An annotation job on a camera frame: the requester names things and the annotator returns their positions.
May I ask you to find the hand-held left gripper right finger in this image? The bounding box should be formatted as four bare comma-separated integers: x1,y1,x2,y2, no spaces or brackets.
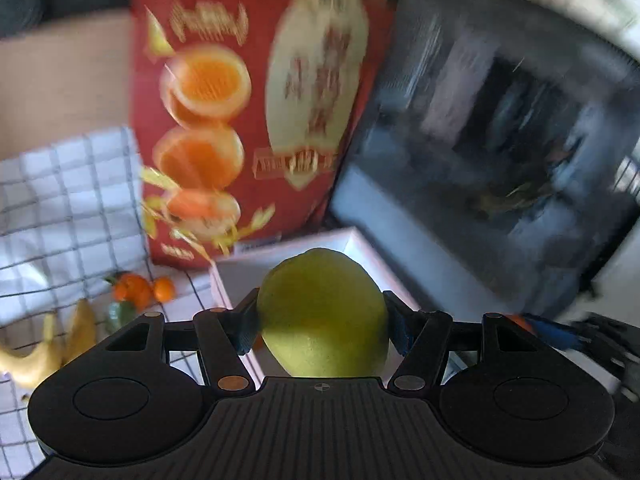
381,290,546,397

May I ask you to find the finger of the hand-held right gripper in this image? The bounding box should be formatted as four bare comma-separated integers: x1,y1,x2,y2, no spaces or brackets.
520,314,593,352

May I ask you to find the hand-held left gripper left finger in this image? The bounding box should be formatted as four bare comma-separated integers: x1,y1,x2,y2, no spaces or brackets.
100,289,262,397

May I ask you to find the pink box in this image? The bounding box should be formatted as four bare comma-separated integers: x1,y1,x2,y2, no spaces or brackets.
207,226,431,386

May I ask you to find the green lemon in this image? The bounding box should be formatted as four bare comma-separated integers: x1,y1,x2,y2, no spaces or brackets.
256,247,391,378

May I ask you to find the tangerine with green leaves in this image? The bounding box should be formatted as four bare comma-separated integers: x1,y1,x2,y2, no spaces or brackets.
102,270,153,333

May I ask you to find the banana with sticker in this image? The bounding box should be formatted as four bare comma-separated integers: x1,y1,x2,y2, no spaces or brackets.
62,298,98,365

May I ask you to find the red snack bag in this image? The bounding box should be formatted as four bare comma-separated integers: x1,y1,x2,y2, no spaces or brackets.
129,0,396,268

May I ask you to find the black microwave oven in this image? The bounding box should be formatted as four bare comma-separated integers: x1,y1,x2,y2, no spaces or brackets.
325,0,640,331

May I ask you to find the yellow banana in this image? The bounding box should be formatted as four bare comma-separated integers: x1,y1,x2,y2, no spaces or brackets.
0,311,67,390

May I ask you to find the black and white checked cloth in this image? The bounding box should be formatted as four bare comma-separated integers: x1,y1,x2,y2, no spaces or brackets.
0,127,226,480

